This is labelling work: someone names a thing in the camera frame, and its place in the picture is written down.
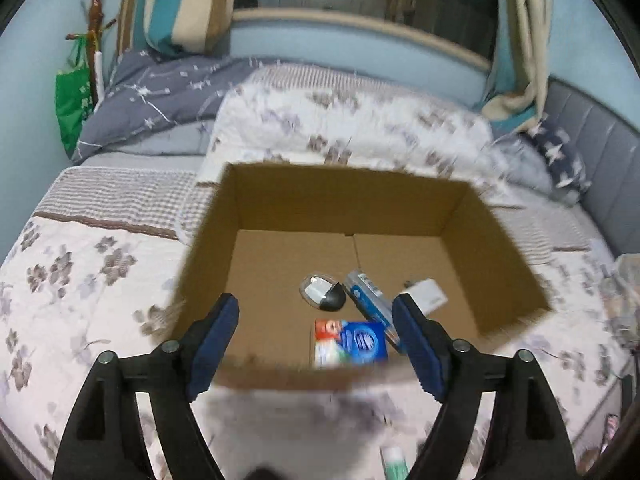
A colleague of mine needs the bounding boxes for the floral white quilt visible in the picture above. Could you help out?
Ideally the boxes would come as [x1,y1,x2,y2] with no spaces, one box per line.
[0,64,632,480]

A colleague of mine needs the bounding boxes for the green plastic bag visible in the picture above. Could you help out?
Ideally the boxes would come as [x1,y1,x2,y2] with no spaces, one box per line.
[54,34,96,159]

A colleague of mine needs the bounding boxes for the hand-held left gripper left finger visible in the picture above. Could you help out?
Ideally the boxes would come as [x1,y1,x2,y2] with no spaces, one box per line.
[52,293,240,480]

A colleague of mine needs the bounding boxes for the blue and white slim box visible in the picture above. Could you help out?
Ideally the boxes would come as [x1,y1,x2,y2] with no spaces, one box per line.
[344,269,402,355]

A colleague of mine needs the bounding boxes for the brown cardboard box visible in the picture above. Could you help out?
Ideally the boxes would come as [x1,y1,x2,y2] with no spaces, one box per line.
[169,161,552,392]

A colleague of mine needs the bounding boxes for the grey padded headboard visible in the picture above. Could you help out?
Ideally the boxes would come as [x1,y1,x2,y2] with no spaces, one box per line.
[541,77,640,261]

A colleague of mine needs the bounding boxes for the wooden coat stand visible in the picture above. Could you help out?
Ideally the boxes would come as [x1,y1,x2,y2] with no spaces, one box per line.
[66,0,126,106]

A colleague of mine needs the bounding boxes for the green and white tube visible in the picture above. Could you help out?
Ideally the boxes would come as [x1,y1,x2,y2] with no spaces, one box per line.
[379,446,411,480]

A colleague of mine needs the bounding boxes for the cream and teal curtain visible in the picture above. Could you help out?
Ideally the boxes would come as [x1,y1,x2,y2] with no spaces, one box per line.
[481,0,553,135]

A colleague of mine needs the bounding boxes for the blue and red toothpaste box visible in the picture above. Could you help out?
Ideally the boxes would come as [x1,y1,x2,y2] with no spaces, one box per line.
[312,319,389,368]

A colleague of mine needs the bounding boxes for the dark star-print pillow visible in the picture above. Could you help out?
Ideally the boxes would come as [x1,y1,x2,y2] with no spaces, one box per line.
[520,119,592,196]

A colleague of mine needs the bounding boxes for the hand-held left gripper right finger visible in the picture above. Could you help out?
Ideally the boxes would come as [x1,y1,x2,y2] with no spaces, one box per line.
[392,294,579,480]

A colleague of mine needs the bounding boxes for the striped teal pillow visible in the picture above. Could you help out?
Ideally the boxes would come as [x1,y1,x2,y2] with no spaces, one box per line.
[143,0,240,58]

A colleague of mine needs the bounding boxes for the grey star-pattern pillow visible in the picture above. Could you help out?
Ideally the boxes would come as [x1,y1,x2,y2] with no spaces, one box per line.
[71,49,281,165]

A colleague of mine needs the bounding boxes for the white charger plug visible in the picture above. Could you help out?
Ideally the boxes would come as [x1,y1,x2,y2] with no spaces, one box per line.
[403,278,449,317]

